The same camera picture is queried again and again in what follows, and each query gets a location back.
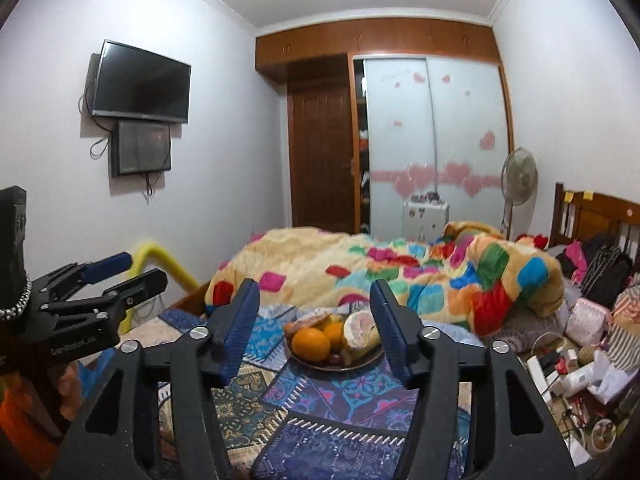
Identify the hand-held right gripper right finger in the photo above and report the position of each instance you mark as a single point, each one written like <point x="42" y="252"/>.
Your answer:
<point x="393" y="332"/>

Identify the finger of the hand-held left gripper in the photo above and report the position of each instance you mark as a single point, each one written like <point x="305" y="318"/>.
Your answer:
<point x="107" y="265"/>
<point x="142" y="285"/>

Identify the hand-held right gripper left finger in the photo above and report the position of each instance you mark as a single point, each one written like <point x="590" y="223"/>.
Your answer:
<point x="240" y="330"/>

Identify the pomelo wedge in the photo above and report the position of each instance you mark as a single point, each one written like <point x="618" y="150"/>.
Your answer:
<point x="359" y="329"/>

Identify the yellow banana piece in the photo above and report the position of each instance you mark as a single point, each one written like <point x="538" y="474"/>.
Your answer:
<point x="362" y="353"/>

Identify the medium orange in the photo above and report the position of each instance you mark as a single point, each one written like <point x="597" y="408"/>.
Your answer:
<point x="334" y="334"/>

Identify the round dark plate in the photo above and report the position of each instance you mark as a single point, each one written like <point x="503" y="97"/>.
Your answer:
<point x="332" y="365"/>

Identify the large orange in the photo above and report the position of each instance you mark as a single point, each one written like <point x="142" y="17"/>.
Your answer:
<point x="311" y="345"/>

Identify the yellow foam tube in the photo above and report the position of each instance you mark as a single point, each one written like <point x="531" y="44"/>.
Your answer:
<point x="165" y="260"/>

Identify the colourful patchwork blanket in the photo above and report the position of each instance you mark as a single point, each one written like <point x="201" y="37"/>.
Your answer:
<point x="325" y="265"/>

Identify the blue patterned bedsheet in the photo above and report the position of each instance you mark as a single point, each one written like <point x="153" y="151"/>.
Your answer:
<point x="320" y="405"/>

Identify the white metal case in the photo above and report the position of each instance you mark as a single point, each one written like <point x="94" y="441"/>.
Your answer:
<point x="425" y="220"/>

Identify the white power strip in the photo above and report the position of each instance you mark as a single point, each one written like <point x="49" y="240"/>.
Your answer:
<point x="540" y="380"/>

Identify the brown wooden door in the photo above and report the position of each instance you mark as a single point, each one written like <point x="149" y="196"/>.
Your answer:
<point x="322" y="160"/>

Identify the pink bag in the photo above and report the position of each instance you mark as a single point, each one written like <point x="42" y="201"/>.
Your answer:
<point x="589" y="321"/>

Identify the standing fan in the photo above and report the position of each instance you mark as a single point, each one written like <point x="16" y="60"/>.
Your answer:
<point x="520" y="175"/>

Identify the wardrobe with heart stickers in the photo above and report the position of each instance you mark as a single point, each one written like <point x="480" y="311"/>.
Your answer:
<point x="450" y="125"/>

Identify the pile of dark clothes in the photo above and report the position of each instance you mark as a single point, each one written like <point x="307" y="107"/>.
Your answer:
<point x="607" y="265"/>

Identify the wooden bed headboard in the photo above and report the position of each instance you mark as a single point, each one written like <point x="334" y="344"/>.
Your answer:
<point x="600" y="215"/>

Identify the wall-mounted television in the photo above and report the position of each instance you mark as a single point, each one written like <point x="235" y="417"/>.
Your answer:
<point x="141" y="82"/>

